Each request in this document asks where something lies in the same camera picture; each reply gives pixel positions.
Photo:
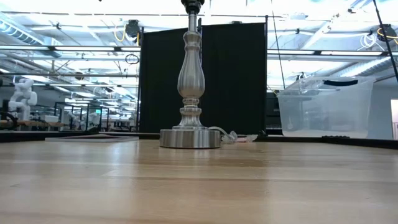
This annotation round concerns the metal lamp base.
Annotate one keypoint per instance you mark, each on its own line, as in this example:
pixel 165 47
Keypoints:
pixel 190 77

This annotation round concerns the black partition panel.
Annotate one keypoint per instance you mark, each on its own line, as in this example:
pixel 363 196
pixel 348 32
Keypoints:
pixel 236 77
pixel 158 93

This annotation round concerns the black cabinet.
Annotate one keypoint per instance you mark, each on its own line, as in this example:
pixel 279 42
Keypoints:
pixel 273 115

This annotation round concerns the picture cover book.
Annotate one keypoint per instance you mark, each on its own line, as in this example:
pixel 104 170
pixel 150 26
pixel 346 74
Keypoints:
pixel 93 139

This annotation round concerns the clear plastic storage bin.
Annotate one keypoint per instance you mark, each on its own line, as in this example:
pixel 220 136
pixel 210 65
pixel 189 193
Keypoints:
pixel 326 112

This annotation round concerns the thin black pole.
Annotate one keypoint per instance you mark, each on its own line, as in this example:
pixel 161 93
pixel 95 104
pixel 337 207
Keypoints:
pixel 385 38

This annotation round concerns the black aluminium table frame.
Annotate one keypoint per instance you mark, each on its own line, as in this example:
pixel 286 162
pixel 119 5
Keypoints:
pixel 18 136

